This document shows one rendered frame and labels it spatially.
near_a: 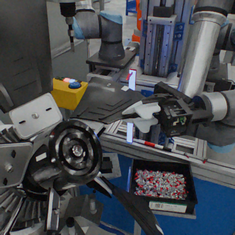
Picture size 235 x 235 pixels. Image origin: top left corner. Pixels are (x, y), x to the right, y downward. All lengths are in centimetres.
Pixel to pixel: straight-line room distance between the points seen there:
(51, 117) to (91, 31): 82
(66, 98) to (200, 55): 52
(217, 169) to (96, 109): 55
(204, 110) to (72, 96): 52
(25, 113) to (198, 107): 41
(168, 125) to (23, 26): 38
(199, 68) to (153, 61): 68
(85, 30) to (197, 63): 67
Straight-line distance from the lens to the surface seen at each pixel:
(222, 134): 70
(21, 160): 42
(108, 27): 124
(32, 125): 47
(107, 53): 127
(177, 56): 139
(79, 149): 41
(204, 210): 117
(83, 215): 66
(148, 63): 134
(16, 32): 51
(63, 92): 93
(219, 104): 62
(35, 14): 54
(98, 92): 66
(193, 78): 71
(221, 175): 97
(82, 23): 123
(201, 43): 72
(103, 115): 54
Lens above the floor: 150
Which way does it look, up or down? 36 degrees down
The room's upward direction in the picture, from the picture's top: straight up
